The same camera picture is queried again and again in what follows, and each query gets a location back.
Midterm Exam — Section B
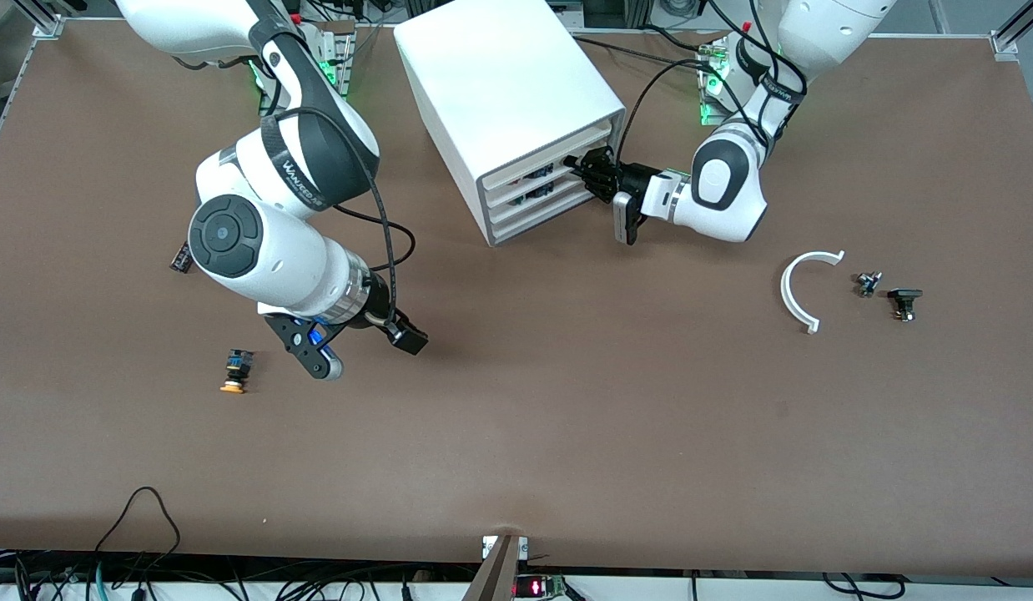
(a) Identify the black cable behind cabinet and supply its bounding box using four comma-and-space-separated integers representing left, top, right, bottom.
570, 33, 711, 73

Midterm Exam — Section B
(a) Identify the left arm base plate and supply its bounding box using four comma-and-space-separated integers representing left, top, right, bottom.
697, 42, 736, 127

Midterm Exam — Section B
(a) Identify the red-lit electronics module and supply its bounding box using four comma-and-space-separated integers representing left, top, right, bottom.
516, 574, 569, 601

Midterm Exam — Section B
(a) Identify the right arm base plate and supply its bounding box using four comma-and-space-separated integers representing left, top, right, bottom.
295, 20, 355, 99

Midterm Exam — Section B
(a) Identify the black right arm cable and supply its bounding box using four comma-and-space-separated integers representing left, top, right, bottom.
262, 106, 418, 331

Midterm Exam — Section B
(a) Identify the black looped table cable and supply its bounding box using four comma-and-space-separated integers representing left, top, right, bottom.
94, 487, 183, 557

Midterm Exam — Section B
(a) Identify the yellow-capped push button switch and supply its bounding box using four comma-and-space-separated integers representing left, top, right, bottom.
219, 349, 256, 395

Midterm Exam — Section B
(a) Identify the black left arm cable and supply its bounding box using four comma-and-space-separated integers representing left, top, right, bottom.
614, 0, 809, 168

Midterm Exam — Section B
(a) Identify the wooden post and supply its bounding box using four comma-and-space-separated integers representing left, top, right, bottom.
462, 534, 522, 601

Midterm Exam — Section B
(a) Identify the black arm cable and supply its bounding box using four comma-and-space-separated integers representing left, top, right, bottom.
262, 106, 418, 331
614, 0, 809, 168

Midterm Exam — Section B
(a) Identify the white curved plastic piece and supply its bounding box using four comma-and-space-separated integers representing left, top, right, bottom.
780, 250, 847, 336

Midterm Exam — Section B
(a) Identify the small black switch part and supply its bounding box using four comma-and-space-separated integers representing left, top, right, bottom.
887, 287, 925, 324

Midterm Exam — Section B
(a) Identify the aluminium frame profile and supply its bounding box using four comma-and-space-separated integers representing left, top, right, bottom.
990, 0, 1033, 56
13, 0, 65, 40

